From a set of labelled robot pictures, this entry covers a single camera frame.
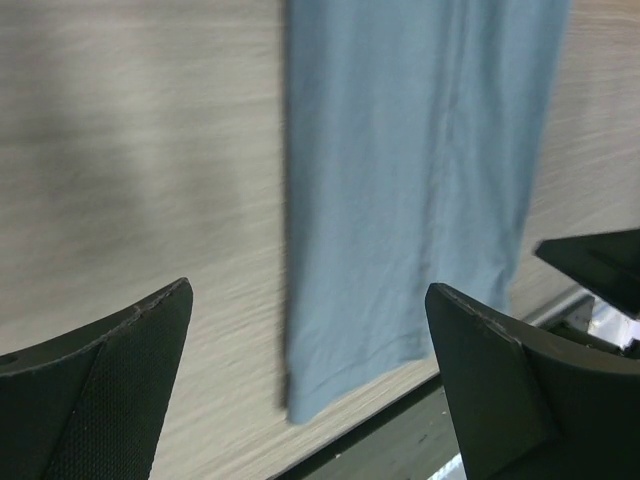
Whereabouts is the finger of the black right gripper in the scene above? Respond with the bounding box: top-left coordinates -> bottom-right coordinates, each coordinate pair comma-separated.
534,229 -> 639,316

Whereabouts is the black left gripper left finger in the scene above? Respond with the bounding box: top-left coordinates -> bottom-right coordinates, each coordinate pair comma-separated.
1,278 -> 193,479

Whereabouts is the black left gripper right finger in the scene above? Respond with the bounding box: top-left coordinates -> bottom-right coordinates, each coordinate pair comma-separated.
425,283 -> 639,479

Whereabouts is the blue-grey t-shirt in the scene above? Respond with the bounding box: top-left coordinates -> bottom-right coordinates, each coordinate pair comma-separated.
285,1 -> 570,425

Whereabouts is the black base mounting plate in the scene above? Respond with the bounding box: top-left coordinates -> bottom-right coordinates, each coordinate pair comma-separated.
275,374 -> 466,479

